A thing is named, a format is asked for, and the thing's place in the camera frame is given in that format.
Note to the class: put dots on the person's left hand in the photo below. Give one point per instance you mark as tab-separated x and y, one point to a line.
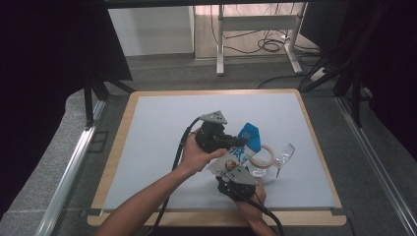
195	159

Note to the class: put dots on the white power strip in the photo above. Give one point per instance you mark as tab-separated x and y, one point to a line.
318	74

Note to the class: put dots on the white table mat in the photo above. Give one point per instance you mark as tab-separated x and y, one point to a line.
147	147

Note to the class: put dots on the wooden table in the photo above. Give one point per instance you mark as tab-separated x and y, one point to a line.
203	219

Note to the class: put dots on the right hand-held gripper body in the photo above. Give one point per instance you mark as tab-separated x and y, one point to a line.
239	187

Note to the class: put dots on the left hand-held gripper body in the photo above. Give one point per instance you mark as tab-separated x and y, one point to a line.
211	139

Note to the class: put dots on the person's right hand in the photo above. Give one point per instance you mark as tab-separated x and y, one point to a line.
252	206

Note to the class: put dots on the glass pitcher with beige rim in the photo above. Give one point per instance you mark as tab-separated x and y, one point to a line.
267	162

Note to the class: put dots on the white desk frame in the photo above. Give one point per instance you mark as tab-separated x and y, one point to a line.
259	23

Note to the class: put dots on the aluminium floor rail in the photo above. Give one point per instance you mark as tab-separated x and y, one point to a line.
69	177
377	164

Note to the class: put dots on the dark curtain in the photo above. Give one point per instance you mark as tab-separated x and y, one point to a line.
393	65
42	65

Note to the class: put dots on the blue and white milk carton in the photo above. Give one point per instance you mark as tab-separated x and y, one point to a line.
239	155

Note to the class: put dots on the black metal stand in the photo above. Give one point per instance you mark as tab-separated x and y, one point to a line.
355	98
88	105

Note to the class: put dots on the black table clamp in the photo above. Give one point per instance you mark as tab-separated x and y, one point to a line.
342	211

